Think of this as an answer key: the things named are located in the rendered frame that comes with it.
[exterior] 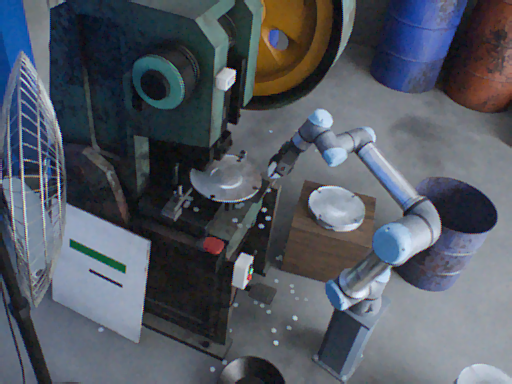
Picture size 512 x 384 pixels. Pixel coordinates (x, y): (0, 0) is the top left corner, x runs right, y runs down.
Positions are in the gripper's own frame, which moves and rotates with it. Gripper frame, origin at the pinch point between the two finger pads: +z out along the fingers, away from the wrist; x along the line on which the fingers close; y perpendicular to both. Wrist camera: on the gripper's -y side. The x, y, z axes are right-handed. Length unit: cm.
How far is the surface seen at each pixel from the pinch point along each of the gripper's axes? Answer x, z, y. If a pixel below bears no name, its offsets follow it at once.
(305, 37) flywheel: 20, -36, 37
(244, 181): 6.0, 12.2, 2.4
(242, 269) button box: -11.6, 22.0, -27.5
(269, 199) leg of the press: -10.9, 30.5, 22.0
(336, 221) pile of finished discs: -47, 32, 39
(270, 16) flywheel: 36, -33, 38
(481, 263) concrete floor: -141, 31, 83
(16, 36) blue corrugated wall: 131, 54, 36
